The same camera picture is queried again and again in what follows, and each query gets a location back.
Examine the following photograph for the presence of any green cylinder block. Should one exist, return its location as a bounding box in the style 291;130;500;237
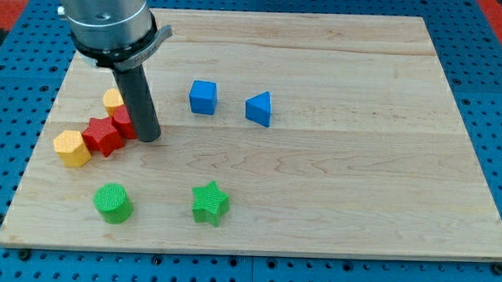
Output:
93;183;133;224

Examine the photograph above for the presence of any blue cube block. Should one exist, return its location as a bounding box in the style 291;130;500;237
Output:
189;79;218;115

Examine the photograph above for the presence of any green star block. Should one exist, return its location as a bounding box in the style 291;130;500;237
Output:
192;181;230;227

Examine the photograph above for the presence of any red round block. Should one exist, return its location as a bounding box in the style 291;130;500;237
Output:
112;105;136;140

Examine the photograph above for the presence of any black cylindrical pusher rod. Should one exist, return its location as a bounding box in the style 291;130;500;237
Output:
113;65;161;142

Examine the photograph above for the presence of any red star block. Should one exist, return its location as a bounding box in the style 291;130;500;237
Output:
81;116;125;157

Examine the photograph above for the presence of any yellow round block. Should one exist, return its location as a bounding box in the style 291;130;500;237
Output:
102;89;124;117

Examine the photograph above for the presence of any wooden board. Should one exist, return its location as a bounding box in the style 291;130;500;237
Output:
0;9;502;262

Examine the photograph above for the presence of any yellow hexagon block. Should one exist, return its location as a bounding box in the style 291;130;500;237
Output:
54;131;91;167

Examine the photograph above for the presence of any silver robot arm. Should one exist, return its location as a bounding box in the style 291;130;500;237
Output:
58;0;173;72

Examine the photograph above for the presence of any blue triangle block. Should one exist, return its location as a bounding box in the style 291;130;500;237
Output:
245;91;272;127

